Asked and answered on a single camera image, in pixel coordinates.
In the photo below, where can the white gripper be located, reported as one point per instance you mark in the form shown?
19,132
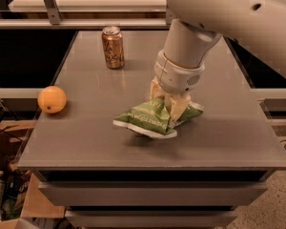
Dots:
177,75

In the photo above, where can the green jalapeno chip bag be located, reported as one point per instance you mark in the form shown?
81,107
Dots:
152,118

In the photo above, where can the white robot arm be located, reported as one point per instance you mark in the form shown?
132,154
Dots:
259,26

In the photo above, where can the gold soda can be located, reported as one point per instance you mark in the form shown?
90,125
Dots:
113,49

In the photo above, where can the grey drawer cabinet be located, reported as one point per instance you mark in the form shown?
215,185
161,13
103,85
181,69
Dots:
110,177

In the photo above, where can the orange fruit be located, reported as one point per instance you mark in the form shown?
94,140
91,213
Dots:
52,100

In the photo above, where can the brown cardboard box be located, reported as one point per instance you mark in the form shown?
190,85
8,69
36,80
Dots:
36,205

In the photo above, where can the metal railing frame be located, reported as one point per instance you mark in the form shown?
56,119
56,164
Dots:
76,10

